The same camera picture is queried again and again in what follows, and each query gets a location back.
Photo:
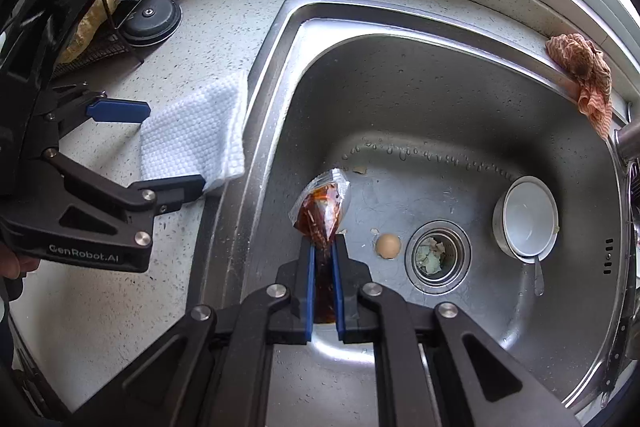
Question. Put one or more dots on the metal spoon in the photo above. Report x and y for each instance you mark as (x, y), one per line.
(537, 277)

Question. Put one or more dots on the white bowl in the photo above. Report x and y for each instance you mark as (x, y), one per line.
(530, 217)

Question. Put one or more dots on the stainless steel sink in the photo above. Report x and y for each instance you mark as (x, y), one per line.
(425, 117)

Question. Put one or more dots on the black round lid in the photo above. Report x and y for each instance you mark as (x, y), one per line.
(150, 22)

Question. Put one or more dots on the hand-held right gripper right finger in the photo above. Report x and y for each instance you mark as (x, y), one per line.
(338, 297)

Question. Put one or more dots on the tan root vegetable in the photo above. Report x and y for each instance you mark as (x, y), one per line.
(85, 29)

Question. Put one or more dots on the brown eggshell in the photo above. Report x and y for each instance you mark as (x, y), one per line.
(388, 247)

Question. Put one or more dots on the brown sauce packet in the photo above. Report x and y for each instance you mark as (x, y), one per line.
(320, 212)

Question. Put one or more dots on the red checked rag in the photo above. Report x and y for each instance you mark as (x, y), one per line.
(582, 67)

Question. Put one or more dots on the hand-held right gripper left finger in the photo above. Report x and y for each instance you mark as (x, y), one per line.
(310, 297)

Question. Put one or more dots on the white textured cloth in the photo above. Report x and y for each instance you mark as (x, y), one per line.
(190, 132)

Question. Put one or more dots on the person's left hand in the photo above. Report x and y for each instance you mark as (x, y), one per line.
(15, 264)

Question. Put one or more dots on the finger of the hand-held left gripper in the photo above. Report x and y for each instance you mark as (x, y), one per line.
(120, 112)
(175, 192)

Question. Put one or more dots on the steel gas stove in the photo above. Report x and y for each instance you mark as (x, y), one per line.
(627, 307)

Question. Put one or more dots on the steel sink drain strainer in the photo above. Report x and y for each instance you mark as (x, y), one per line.
(437, 254)

